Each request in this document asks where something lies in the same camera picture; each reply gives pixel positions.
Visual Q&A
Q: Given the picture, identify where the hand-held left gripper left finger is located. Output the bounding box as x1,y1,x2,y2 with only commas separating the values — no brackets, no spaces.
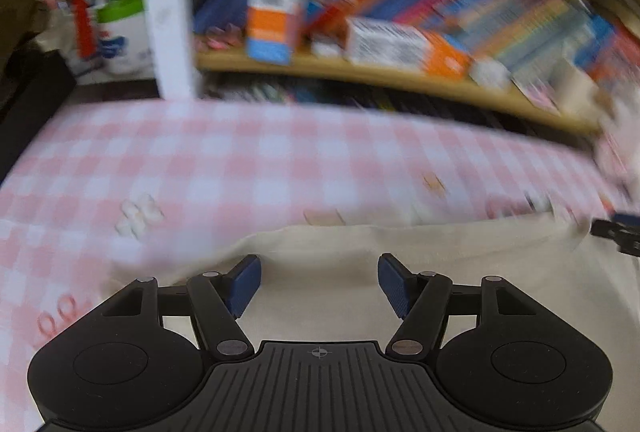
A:
102,255,262,359

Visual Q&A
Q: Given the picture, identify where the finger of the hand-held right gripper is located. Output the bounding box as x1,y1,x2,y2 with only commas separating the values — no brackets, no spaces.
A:
590,212,640,258

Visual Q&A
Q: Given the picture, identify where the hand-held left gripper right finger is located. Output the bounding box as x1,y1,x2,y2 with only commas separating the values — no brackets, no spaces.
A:
378,253,538,359

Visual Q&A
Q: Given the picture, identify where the cream printed t-shirt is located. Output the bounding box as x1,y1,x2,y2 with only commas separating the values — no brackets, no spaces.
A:
112,219,640,363

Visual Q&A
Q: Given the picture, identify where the pink checked desk mat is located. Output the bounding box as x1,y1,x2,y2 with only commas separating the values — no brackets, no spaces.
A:
0,100,621,432

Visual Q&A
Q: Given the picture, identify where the white pen holder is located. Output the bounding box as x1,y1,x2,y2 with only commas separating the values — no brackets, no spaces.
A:
550,60,601,113

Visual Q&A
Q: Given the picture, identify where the flat orange white box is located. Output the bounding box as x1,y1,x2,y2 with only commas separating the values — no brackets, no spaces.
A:
345,16,473,78

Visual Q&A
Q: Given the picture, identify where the small pink trinket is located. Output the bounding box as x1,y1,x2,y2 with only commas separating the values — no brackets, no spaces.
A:
195,25,242,50

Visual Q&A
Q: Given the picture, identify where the white container green lid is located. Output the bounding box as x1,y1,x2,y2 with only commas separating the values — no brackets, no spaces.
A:
96,0,153,76

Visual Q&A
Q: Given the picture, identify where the black bag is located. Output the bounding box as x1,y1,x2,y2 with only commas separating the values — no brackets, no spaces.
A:
0,47,78,183

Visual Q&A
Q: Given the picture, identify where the white wooden bookshelf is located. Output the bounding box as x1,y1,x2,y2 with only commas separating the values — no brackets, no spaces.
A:
137,0,640,135

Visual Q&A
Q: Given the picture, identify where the red bottle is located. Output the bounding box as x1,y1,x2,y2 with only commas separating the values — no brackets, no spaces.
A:
65,0,96,60

